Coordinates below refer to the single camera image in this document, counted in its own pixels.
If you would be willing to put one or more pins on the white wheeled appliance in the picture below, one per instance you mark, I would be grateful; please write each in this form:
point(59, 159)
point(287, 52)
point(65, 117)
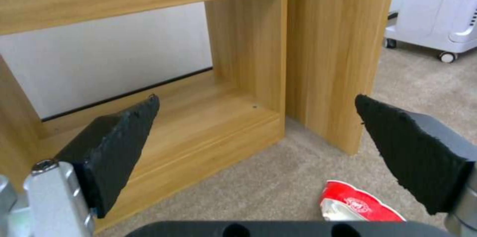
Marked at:
point(434, 10)

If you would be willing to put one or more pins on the light wooden upright panel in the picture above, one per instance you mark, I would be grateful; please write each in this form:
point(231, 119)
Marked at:
point(331, 52)

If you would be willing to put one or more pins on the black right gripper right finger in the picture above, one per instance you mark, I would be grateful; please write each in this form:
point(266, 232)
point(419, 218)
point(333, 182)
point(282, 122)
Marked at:
point(413, 153)

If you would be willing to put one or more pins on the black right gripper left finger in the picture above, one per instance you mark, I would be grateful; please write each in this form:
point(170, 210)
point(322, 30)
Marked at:
point(108, 147)

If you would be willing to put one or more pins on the light wooden open shelf cabinet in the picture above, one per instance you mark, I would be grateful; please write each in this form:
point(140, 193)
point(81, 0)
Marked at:
point(208, 66)

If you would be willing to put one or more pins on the red and white snack wrapper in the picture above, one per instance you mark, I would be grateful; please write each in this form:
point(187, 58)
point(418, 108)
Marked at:
point(350, 206)

